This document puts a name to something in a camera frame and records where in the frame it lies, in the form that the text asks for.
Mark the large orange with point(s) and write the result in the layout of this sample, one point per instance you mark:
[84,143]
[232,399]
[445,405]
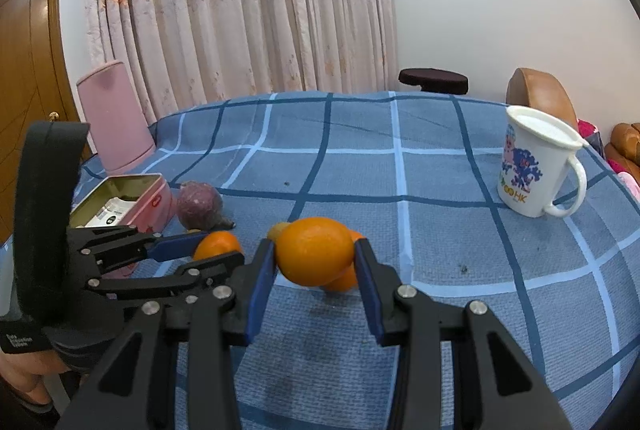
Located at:
[315,252]

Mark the blue plaid blanket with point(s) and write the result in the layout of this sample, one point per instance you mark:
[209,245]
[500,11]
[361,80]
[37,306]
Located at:
[440,220]

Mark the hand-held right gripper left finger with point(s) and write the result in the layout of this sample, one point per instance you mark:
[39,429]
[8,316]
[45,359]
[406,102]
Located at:
[261,290]

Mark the white printed mug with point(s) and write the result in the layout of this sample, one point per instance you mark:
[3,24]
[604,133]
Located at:
[525,170]

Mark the small orange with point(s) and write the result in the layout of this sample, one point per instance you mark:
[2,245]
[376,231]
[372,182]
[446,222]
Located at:
[220,242]

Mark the small yellow citrus fruit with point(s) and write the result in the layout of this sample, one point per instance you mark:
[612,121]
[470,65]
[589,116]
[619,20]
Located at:
[276,231]

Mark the pink tin box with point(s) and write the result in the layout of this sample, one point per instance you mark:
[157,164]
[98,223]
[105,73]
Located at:
[155,205]

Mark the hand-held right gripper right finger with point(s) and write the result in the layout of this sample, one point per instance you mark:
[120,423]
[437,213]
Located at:
[369,292]

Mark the pink trash bin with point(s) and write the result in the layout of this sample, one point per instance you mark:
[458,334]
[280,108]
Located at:
[117,120]

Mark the brown leather chair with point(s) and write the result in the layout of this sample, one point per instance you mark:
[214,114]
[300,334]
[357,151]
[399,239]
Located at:
[537,90]

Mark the person's left forearm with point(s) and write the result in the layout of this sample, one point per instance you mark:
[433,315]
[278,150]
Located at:
[27,367]

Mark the wooden door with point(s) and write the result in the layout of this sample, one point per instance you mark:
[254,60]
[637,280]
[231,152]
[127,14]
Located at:
[25,60]

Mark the dark round stool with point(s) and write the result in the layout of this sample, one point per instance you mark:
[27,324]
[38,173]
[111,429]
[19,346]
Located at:
[432,80]

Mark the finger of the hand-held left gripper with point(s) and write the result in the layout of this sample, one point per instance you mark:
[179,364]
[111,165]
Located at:
[212,266]
[175,246]

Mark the white packet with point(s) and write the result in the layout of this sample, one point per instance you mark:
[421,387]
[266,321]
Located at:
[107,214]

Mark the pink cloth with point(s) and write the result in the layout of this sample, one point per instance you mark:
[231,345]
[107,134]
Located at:
[587,129]

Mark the purple round fruit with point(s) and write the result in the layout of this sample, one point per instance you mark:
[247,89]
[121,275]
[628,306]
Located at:
[200,205]

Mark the pink floral curtain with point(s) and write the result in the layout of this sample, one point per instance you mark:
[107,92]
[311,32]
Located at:
[240,0]

